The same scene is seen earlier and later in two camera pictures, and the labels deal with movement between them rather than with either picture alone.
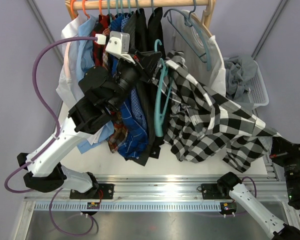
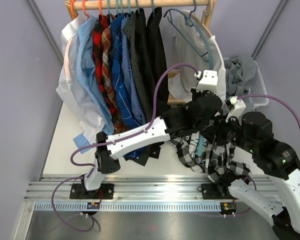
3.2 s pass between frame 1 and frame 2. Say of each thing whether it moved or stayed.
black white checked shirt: moved
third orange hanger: stayed
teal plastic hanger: moved
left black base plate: stayed
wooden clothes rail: stayed
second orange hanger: stayed
